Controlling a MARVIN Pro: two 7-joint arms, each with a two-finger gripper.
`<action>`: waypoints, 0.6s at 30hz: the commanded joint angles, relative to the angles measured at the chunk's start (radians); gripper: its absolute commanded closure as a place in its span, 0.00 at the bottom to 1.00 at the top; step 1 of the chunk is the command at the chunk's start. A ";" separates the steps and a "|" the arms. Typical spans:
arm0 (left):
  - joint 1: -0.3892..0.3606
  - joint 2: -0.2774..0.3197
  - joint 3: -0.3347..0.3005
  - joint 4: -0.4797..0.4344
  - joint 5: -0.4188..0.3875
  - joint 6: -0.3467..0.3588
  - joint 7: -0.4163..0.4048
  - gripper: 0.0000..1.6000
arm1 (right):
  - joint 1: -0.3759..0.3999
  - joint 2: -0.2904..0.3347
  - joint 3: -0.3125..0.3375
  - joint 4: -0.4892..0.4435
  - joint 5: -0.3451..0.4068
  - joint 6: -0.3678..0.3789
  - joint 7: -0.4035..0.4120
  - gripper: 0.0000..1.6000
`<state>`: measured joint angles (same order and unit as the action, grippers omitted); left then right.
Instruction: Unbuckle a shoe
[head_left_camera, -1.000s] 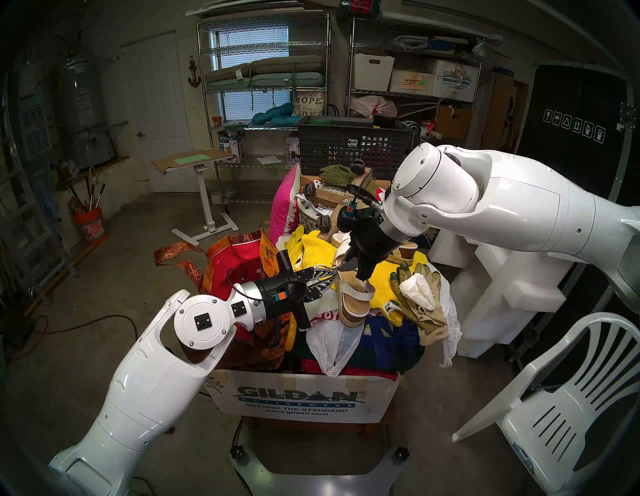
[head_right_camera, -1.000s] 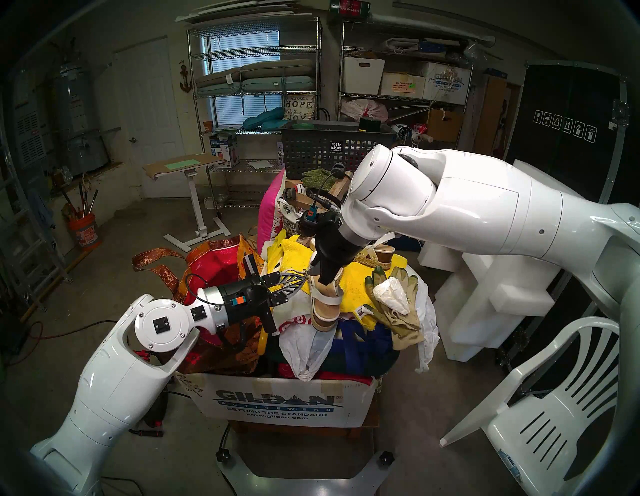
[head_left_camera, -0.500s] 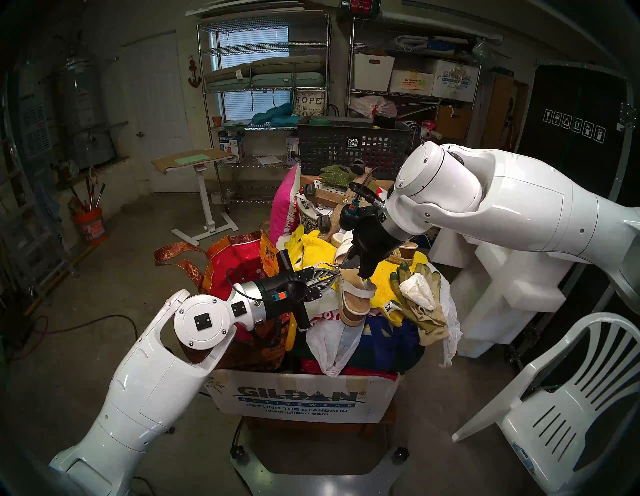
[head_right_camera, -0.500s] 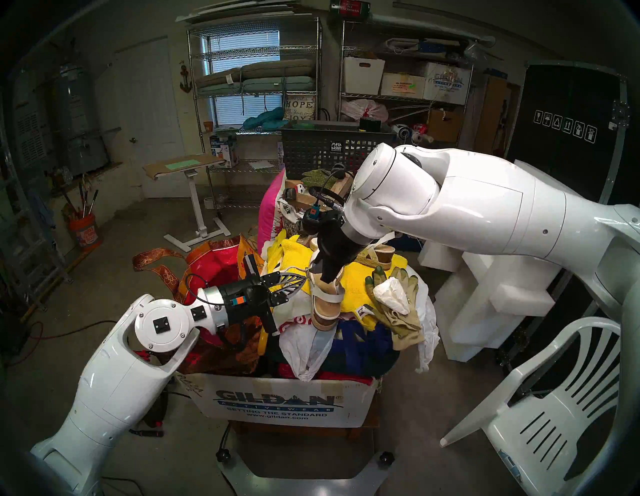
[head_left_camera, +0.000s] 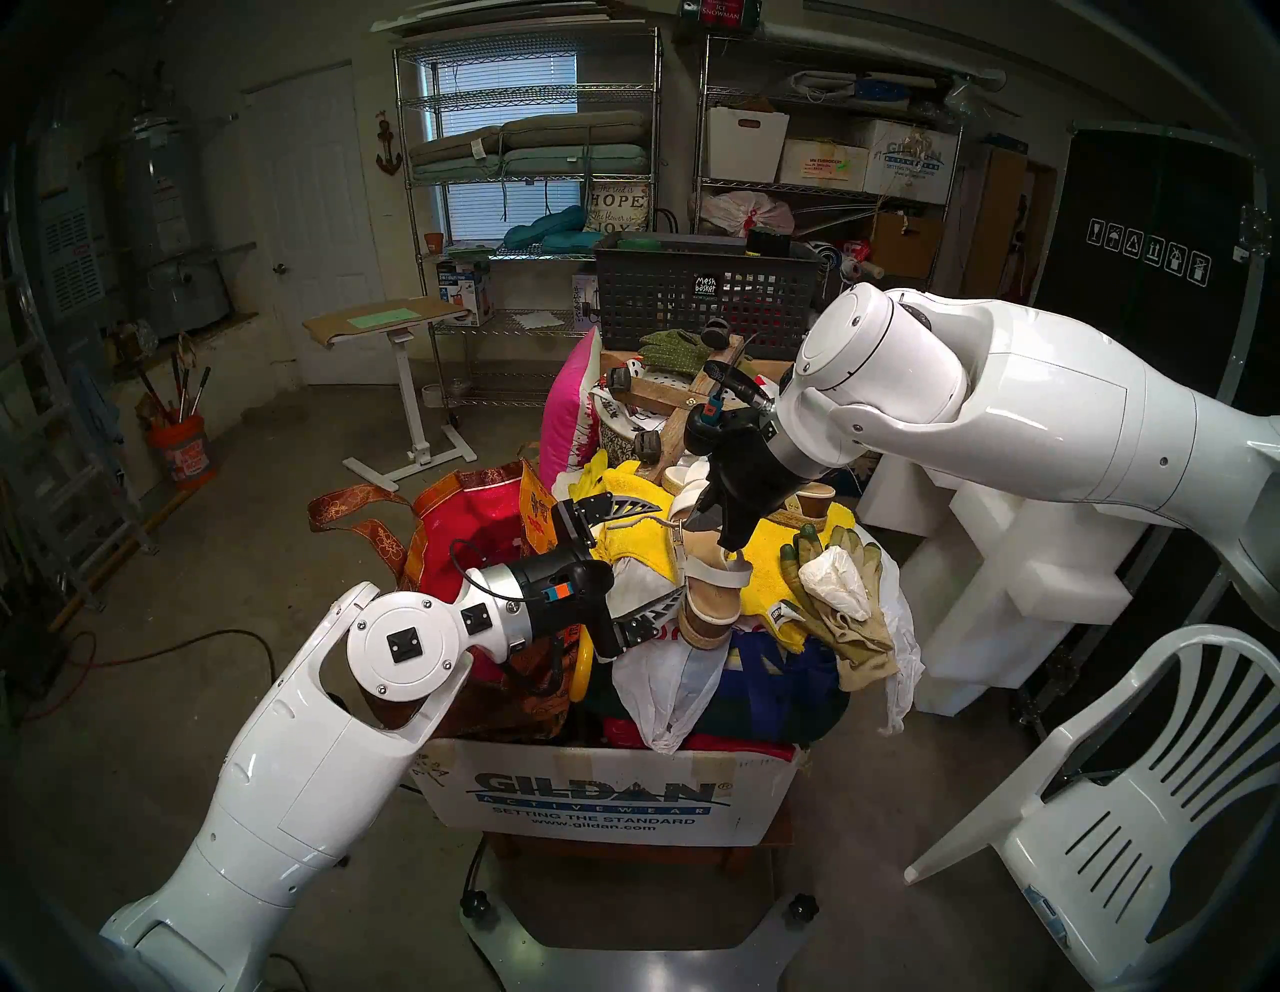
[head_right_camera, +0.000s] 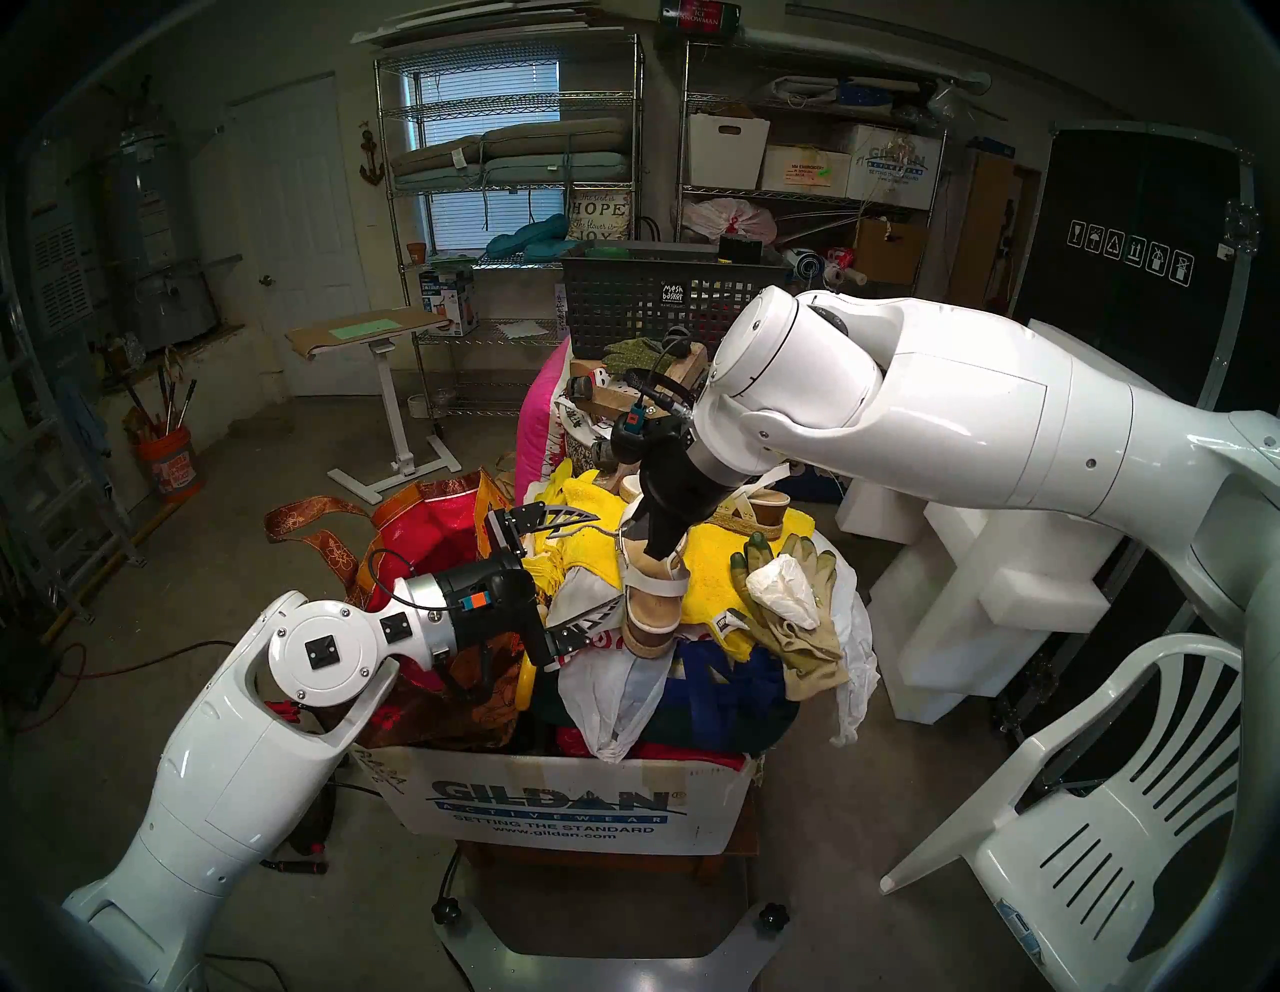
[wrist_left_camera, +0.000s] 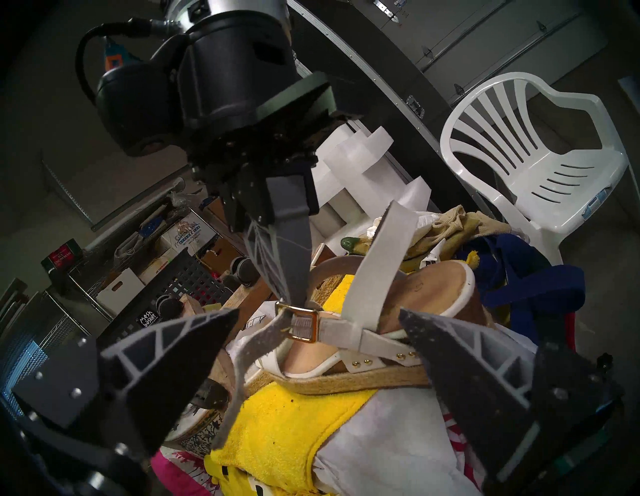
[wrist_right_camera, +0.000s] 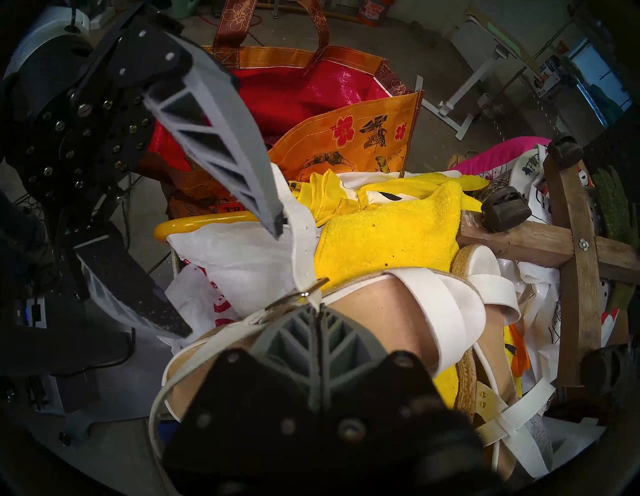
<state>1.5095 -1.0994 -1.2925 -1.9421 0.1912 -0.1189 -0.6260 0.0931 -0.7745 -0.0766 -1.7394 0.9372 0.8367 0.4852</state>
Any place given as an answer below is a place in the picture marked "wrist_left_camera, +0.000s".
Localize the red snowman box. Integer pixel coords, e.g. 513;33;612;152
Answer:
41;239;83;273

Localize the pink pillow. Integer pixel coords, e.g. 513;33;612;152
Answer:
150;447;221;496

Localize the labelled cardboard box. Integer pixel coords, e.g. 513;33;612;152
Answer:
139;247;182;283

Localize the black mesh basket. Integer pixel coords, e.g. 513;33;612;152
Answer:
97;247;236;346

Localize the white plastic chair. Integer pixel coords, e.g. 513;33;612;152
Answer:
440;72;630;266

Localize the white red-logo plastic bag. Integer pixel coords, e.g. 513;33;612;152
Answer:
312;325;538;496

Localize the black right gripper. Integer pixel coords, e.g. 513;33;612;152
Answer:
95;11;338;308

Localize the window with blinds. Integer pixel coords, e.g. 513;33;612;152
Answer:
0;340;41;416

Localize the brown cardboard box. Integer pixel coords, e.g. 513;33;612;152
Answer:
200;237;243;276

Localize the wooden cross caster dolly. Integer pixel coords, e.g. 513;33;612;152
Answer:
155;255;275;412

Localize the yellow terry towel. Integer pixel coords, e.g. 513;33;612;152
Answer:
205;275;378;493

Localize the chrome wire shelving rack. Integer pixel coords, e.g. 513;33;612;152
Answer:
0;280;93;416

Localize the black flight case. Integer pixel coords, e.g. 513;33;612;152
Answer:
287;0;481;211

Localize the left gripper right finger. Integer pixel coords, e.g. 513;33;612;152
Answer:
399;308;538;481

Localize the white printed round tote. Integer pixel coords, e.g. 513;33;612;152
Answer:
165;395;251;458

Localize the beige green-tipped work glove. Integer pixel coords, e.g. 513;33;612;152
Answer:
340;205;513;273

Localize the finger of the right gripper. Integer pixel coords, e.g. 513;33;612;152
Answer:
244;219;297;303

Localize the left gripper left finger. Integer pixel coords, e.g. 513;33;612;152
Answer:
100;308;240;456

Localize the white foam packing block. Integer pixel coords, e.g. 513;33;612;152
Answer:
310;125;432;251

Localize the white storage box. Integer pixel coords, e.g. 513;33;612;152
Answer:
96;268;146;316

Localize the white crumpled cloth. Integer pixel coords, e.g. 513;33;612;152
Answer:
367;211;443;240

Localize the blue fabric bag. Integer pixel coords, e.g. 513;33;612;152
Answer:
467;235;586;346

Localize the small white Gildan carton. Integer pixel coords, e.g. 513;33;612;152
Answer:
160;220;218;256

